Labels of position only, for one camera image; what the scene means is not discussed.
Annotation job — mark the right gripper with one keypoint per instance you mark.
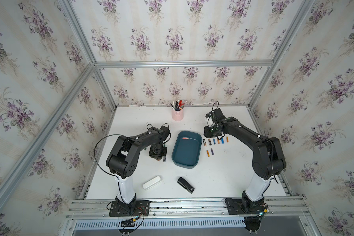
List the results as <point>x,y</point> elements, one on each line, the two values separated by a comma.
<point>206,133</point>

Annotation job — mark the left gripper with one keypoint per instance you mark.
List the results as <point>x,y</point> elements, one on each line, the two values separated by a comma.
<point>152,154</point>

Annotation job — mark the teal plastic storage box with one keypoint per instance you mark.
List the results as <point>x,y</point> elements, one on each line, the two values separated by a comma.
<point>186,153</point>

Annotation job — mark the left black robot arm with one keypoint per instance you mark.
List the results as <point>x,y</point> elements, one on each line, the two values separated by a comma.
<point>124,156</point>

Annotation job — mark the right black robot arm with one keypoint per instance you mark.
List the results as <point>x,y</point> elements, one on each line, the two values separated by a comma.
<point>268,159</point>

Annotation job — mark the white oblong case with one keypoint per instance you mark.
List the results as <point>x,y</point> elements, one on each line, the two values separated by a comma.
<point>152,183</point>

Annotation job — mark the black stapler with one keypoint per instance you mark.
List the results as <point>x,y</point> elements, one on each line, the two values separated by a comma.
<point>186,185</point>

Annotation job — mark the pink pen holder cup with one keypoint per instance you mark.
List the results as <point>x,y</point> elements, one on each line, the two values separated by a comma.
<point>177,115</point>

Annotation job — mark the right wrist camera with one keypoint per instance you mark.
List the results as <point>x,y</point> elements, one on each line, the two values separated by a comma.
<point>215,115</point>

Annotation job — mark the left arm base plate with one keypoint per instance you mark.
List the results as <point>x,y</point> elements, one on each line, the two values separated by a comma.
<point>134,208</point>

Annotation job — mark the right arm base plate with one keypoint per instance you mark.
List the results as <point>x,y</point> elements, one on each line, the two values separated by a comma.
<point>244,206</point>

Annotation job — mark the aluminium front rail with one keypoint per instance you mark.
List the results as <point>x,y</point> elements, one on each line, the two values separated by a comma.
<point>185,207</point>

